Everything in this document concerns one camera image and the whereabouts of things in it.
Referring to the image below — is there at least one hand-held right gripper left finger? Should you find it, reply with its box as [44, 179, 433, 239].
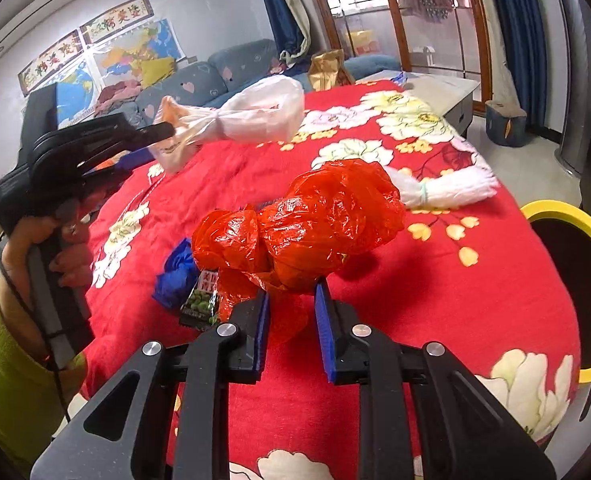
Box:
[30, 287, 271, 480]

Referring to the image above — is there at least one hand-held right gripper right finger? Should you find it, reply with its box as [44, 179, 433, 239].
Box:
[314, 280, 559, 480]

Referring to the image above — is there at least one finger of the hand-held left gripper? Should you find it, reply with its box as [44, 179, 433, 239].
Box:
[75, 151, 157, 187]
[31, 112, 177, 168]

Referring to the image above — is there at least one green snack packet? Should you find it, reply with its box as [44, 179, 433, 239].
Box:
[179, 270, 222, 331]

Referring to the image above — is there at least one red plastic bag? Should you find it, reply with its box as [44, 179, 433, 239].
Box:
[191, 158, 407, 313]

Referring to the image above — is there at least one large white plastic bag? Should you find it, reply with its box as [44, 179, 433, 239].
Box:
[152, 76, 306, 174]

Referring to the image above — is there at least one small white plastic bag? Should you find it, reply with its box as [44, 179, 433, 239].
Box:
[383, 162, 501, 210]

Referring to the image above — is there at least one yellow-rimmed black bin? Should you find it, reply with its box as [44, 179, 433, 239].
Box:
[520, 200, 591, 385]

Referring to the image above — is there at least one person's left forearm green sleeve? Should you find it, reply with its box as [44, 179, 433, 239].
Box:
[0, 280, 88, 476]

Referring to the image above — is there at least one person's left hand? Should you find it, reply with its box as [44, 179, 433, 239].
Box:
[0, 214, 94, 361]

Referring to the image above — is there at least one pile of clothes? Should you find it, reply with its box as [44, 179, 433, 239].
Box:
[94, 57, 177, 112]

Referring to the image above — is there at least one world map poster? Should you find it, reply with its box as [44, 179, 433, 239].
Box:
[55, 57, 99, 128]

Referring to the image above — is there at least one country map poster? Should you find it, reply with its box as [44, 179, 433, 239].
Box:
[92, 19, 186, 86]

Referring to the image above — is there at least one blue-grey heart-print sofa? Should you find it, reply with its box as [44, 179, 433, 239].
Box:
[95, 39, 401, 128]

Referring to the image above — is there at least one red floral blanket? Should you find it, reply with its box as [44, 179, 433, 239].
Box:
[78, 80, 582, 480]

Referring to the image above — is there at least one blue plastic bag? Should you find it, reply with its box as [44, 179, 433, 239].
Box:
[152, 237, 201, 311]

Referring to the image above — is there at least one blue curtain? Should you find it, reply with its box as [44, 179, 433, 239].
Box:
[252, 0, 306, 58]
[483, 0, 551, 131]

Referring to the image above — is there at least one gold paper bag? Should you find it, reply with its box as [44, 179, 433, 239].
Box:
[309, 49, 356, 92]

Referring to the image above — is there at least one yellow cardboard box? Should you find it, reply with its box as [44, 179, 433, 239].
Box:
[345, 30, 382, 57]

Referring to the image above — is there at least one grey coffee table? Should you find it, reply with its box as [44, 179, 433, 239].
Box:
[355, 69, 481, 137]

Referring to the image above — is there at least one blue stump stool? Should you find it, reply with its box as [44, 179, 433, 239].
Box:
[485, 100, 527, 147]

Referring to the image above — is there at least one wooden glass door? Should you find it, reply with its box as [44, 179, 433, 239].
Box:
[300, 0, 493, 103]

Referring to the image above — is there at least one grey tower air conditioner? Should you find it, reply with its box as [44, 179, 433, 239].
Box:
[550, 0, 591, 171]

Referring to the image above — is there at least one embroidered wall scroll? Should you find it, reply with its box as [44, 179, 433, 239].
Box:
[18, 30, 84, 97]
[79, 0, 155, 45]

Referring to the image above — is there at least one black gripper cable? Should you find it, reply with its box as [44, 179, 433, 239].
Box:
[0, 255, 72, 423]

